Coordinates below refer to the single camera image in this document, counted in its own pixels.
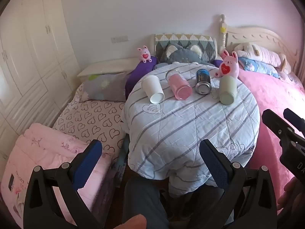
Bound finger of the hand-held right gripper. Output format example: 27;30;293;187
283;108;305;137
262;109;296;146

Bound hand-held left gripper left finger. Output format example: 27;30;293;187
23;139;103;229

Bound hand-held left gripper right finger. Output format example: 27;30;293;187
199;139;278;229

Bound pale green cup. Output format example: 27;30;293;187
219;76;236;106

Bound pink cup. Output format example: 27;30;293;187
165;69;193;101

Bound white cup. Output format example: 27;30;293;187
141;75;165;104

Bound person's right hand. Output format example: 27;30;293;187
278;179;305;211

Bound pink bedspread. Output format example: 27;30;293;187
235;68;305;202

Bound folded pink quilt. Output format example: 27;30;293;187
0;123;114;229

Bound striped white quilt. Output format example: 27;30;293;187
121;62;261;197

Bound heart print bed sheet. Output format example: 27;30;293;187
52;82;128;153

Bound blue printed pillow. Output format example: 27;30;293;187
238;57;282;79

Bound white dog plush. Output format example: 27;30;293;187
234;42;291;74

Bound large pink rabbit plush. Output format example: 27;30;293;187
215;50;240;79

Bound person's legs grey pants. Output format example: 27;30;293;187
121;175;230;229

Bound grey flower pillow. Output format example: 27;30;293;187
79;72;130;102

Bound blue metal can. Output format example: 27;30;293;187
195;68;212;94

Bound cream bed headboard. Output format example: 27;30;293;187
219;14;301;74

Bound white nightstand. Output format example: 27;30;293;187
77;58;141;77

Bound grey cat plush pillow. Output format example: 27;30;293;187
159;43;213;65

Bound white wardrobe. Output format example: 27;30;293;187
0;0;81;139

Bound diamond patterned cushion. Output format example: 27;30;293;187
154;34;218;60

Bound small pink rabbit plush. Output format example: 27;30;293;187
137;45;153;64

